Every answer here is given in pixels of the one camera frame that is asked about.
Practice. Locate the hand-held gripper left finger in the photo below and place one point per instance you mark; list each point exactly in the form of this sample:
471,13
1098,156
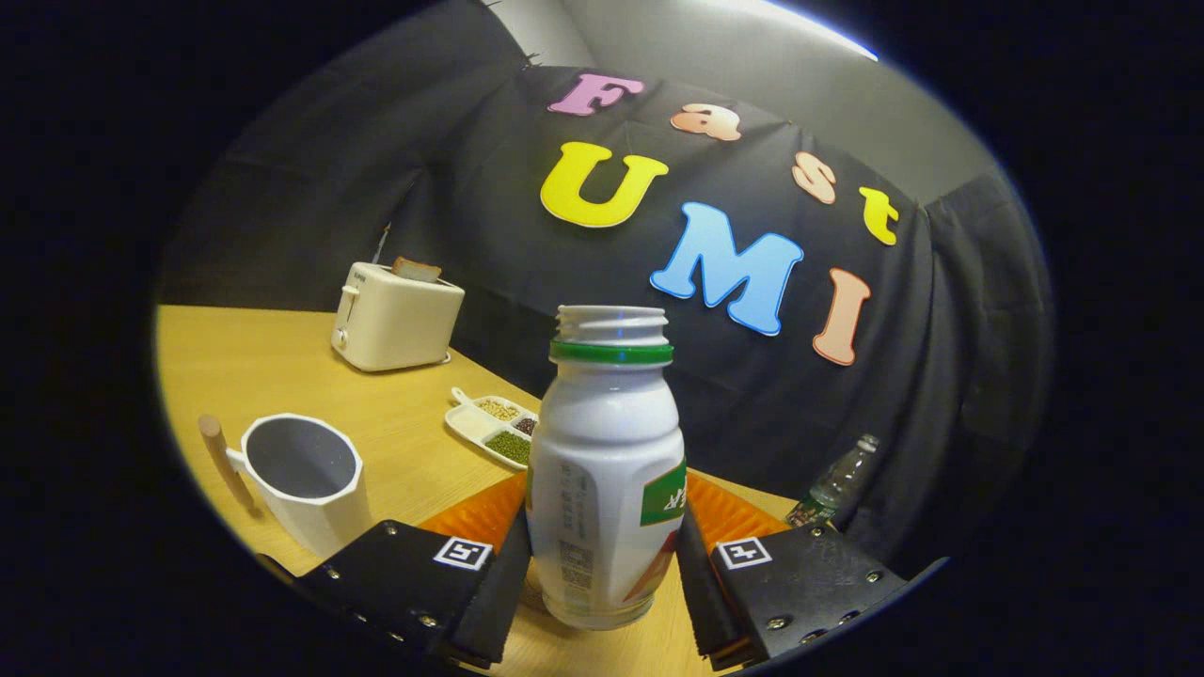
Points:
395,574

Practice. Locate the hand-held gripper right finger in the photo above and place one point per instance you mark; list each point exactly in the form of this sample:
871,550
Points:
809,578

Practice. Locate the white juice bottle green label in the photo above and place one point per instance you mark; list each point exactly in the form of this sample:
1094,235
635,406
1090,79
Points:
602,432

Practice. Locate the clear plastic water bottle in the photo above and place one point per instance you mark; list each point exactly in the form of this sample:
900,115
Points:
834,487

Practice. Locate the white divided dish of beans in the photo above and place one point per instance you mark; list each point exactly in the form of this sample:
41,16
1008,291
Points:
473,424

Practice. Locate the wooden table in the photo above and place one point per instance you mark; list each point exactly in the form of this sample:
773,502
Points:
282,376

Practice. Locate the cream toaster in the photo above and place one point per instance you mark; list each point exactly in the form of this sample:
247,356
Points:
400,324

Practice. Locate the toast slice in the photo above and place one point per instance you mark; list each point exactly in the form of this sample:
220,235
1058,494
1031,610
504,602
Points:
417,270

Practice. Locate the black backdrop cloth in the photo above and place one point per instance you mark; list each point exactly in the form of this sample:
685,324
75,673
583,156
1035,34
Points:
527,235

